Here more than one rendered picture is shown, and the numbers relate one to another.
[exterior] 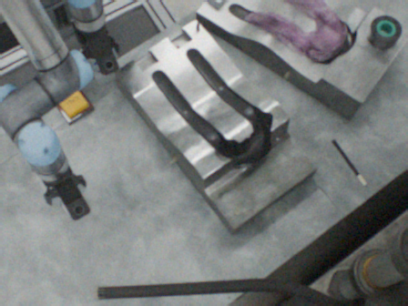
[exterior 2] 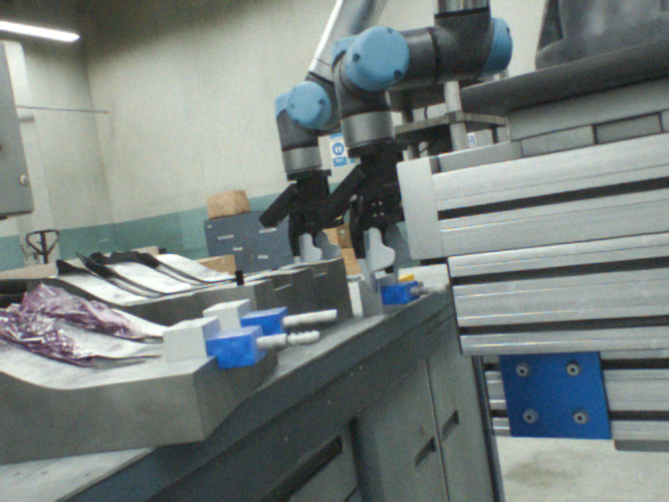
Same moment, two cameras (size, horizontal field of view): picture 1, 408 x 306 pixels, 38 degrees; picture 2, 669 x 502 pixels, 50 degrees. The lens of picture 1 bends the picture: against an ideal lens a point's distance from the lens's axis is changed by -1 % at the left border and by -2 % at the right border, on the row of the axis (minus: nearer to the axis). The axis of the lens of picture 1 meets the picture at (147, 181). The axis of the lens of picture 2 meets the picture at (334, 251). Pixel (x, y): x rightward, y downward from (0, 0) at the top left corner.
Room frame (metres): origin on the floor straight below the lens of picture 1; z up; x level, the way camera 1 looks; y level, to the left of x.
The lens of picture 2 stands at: (1.62, -0.60, 0.96)
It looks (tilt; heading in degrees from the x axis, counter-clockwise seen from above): 3 degrees down; 144
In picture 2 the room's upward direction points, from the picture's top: 9 degrees counter-clockwise
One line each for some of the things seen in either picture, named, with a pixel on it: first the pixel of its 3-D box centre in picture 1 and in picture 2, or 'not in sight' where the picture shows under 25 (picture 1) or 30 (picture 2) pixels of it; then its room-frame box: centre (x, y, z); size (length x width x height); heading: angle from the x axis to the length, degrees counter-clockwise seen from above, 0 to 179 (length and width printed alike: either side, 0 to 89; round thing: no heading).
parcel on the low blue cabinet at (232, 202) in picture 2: not in sight; (227, 203); (-5.95, 3.45, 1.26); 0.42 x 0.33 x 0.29; 26
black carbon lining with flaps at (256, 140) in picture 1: (215, 104); (159, 270); (0.61, -0.19, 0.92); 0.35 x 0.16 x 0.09; 28
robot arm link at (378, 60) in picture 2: not in sight; (385, 62); (0.90, 0.05, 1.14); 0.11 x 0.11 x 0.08; 61
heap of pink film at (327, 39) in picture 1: (300, 18); (0, 328); (0.83, -0.45, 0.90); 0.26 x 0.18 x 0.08; 45
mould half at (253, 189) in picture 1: (214, 119); (161, 302); (0.59, -0.19, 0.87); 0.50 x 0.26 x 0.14; 28
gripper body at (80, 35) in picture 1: (91, 31); (381, 185); (0.81, 0.09, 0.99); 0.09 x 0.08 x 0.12; 18
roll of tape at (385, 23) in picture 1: (383, 32); not in sight; (0.74, -0.65, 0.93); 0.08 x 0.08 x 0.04
